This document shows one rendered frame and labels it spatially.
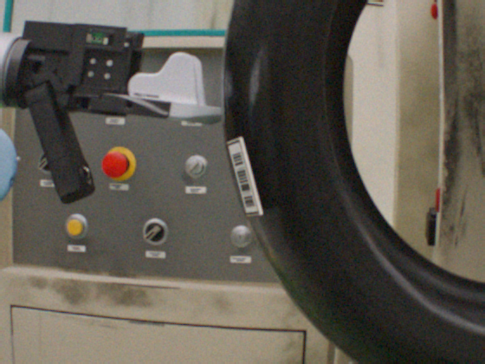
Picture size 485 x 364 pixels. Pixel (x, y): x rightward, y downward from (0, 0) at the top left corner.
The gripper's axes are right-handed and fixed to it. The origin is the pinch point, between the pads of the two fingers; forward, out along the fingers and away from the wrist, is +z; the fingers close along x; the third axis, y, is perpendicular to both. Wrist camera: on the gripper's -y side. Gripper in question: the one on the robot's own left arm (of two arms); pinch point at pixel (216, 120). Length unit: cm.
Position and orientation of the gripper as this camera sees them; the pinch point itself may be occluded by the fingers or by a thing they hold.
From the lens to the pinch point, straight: 96.0
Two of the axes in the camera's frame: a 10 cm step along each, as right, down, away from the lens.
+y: 1.5, -9.9, -0.7
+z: 9.8, 1.6, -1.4
